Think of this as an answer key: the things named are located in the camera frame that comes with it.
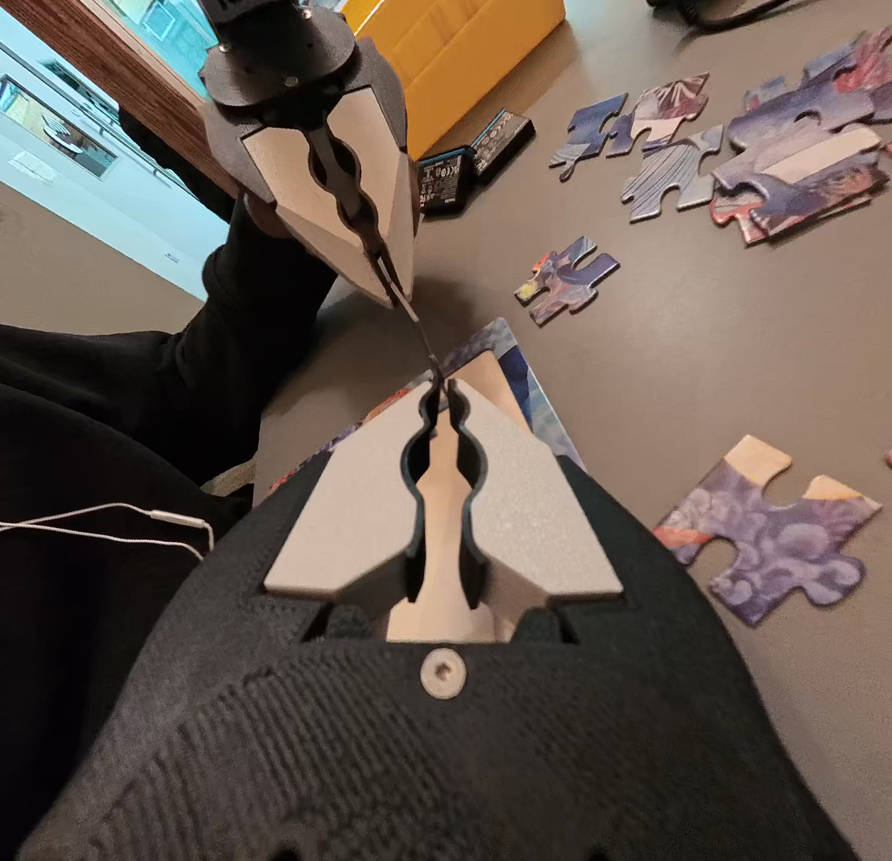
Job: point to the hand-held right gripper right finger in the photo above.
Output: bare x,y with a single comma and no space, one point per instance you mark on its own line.
543,526

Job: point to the small multicoloured puzzle piece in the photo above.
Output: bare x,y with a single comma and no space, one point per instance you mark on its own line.
564,282

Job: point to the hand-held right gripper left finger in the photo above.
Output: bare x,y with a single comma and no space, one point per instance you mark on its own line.
348,526

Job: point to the pile of jigsaw puzzle pieces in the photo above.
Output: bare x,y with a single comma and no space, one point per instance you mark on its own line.
787,157

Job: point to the black battery pack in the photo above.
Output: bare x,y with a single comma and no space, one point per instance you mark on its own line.
502,143
446,181

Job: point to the yellow bin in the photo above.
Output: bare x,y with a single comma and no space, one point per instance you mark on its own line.
453,38

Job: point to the wooden rail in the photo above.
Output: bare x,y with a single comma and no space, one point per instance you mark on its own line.
104,52

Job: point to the person's left hand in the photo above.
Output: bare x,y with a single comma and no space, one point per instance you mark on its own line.
268,223

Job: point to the large purple orange puzzle piece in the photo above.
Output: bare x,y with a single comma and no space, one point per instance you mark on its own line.
773,540

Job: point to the colourful puzzle frame board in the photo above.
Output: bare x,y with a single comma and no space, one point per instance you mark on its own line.
509,380

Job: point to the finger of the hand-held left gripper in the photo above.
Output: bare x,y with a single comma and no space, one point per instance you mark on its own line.
394,206
293,171

